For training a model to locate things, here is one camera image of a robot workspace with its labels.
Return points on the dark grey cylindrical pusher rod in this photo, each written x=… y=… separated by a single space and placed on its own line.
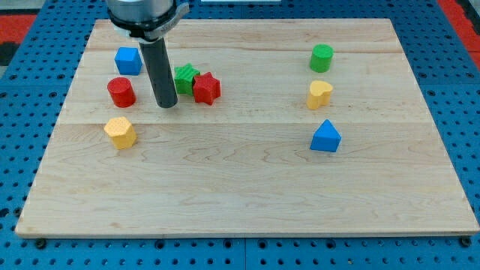
x=157 y=64

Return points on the green star block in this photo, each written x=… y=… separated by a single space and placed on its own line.
x=184 y=79

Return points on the red star block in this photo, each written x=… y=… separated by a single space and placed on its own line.
x=206 y=88

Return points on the blue cube block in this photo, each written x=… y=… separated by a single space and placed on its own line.
x=128 y=61

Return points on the red cylinder block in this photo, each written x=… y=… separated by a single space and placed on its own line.
x=121 y=91

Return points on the yellow hexagon block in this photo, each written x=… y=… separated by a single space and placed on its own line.
x=121 y=132

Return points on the light wooden board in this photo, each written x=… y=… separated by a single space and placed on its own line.
x=243 y=167

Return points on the green cylinder block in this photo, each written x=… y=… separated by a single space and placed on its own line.
x=321 y=58

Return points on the yellow heart block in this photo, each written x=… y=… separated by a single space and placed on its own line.
x=319 y=94

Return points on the blue triangle block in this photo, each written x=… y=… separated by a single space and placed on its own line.
x=326 y=138

